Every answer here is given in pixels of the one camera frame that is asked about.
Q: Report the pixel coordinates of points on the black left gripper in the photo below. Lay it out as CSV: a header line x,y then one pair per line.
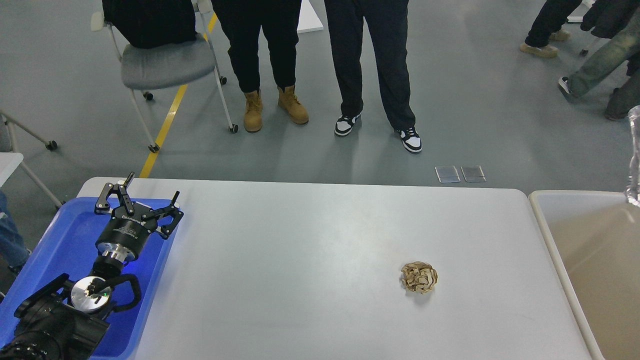
x,y
132,223

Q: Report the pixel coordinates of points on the aluminium foil tray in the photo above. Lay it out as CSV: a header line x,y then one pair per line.
x,y
632,190

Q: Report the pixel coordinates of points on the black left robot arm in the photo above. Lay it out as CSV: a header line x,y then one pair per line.
x,y
87,290

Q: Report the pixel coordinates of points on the blue plastic tray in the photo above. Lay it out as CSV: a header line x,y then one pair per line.
x,y
68,246

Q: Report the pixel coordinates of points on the person in blue jeans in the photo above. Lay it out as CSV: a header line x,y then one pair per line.
x,y
12,245

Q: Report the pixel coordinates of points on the white table at left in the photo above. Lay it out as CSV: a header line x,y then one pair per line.
x,y
11,158

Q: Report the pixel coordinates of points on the grey office chair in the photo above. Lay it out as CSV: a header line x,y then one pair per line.
x,y
170,65

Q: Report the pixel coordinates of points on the black jacket on chair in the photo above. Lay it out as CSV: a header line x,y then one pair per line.
x,y
149,24

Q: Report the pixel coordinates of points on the white board on floor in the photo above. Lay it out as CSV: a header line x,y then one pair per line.
x,y
309,20

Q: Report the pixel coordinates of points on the crumpled brown paper ball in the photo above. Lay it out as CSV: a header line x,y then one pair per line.
x,y
419,277

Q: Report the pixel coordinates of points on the left floor plate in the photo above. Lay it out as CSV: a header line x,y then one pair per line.
x,y
447,174

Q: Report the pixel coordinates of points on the floor plate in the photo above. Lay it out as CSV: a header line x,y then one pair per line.
x,y
447,174
473,174

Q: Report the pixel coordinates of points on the right floor plate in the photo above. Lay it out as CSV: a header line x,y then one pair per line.
x,y
473,174

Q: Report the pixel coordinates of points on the person in beige shoes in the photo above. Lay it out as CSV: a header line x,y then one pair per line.
x,y
547,27

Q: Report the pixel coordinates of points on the beige plastic bin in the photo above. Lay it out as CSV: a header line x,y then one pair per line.
x,y
593,238

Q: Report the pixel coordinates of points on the person in green trousers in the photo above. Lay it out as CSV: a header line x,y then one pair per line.
x,y
625,45

